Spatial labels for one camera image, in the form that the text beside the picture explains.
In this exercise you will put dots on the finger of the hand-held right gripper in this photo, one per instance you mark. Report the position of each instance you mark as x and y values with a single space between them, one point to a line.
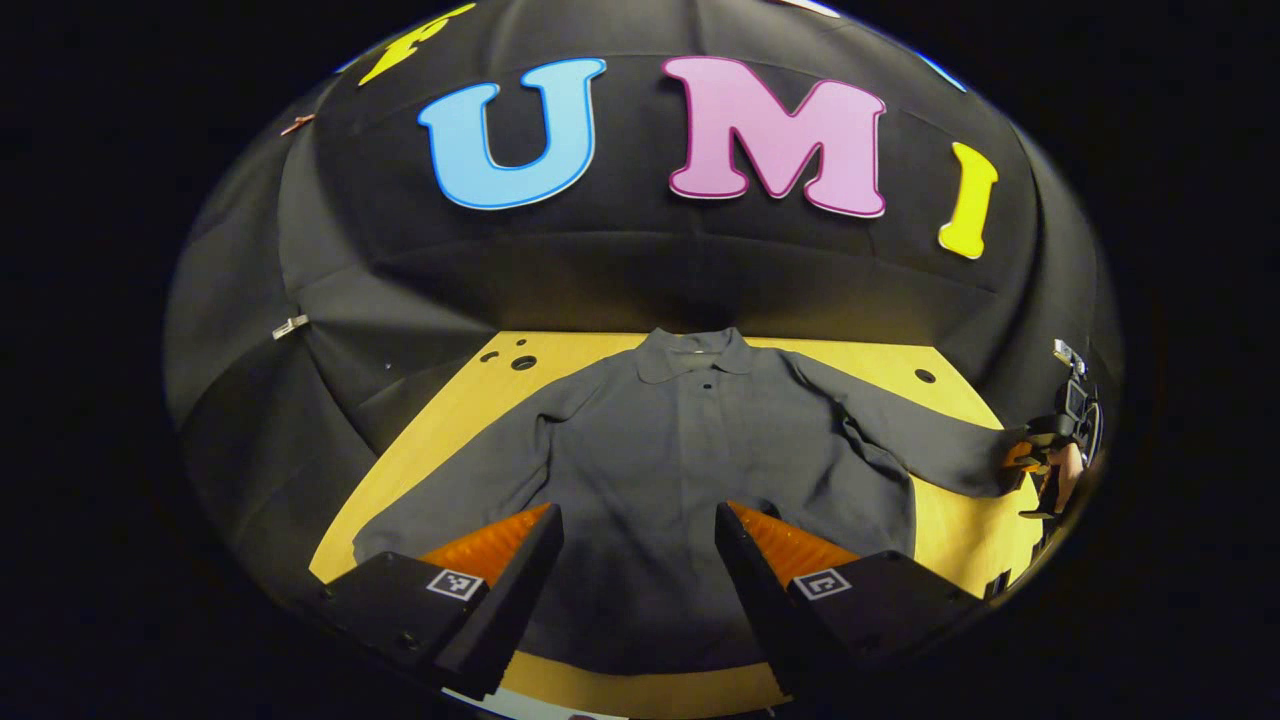
1022 456

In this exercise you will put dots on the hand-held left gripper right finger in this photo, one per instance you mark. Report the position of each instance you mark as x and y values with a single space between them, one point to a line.
755 600

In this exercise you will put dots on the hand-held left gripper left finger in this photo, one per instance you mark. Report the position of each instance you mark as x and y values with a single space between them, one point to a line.
520 590

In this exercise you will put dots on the grey long-sleeved shirt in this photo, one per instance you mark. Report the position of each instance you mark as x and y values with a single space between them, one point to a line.
650 450

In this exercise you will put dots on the black backdrop cloth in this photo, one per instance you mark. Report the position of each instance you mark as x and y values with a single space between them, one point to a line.
650 270

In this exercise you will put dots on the white cloth clip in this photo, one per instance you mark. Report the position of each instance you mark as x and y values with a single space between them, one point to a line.
290 326

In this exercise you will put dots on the copper cloth clip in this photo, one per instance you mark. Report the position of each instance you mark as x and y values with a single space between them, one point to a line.
297 123

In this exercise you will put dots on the black table edge bracket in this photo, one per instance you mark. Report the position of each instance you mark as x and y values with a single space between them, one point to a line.
997 585

